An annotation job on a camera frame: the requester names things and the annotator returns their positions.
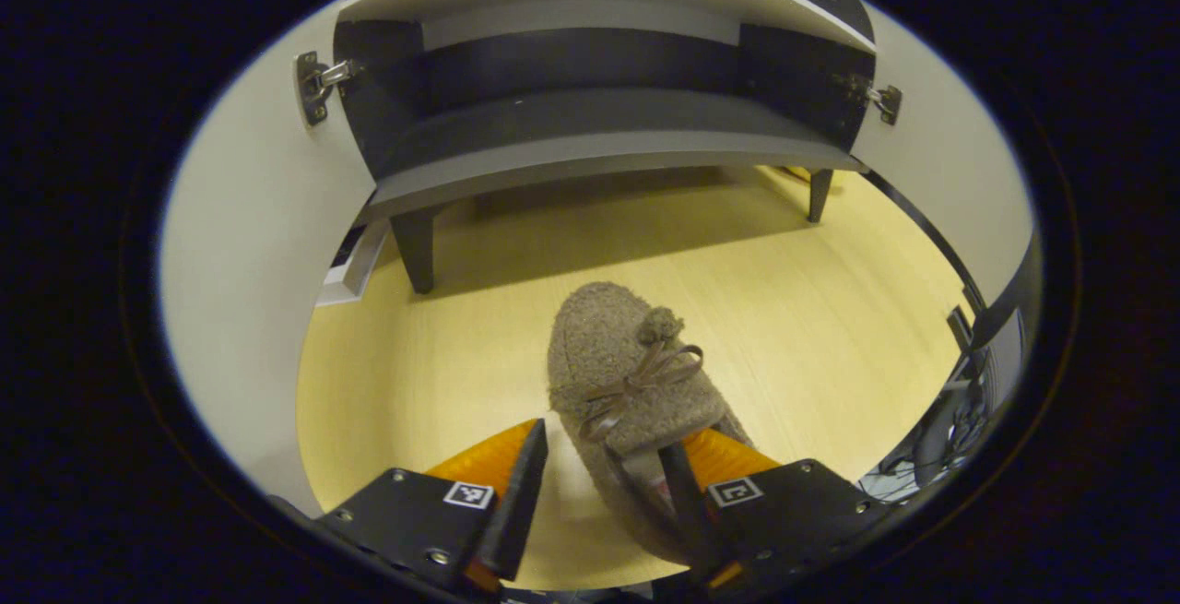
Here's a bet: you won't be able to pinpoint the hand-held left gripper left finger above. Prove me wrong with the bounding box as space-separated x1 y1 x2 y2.
316 417 550 596

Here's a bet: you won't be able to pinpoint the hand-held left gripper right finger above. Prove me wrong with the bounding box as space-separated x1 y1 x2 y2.
657 426 892 592

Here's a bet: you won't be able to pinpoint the brown fuzzy shoe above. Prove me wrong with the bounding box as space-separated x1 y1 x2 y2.
547 281 759 570

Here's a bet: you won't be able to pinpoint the white shoe cabinet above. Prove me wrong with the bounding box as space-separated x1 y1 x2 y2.
332 0 879 297

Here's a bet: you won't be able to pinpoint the metal door hinge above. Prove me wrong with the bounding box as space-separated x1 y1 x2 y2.
832 73 903 127
294 50 358 131

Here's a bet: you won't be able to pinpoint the white framed panel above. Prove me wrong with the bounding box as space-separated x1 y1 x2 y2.
316 220 390 309

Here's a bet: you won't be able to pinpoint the tangled black cables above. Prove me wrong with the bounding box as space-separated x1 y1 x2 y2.
862 373 995 503

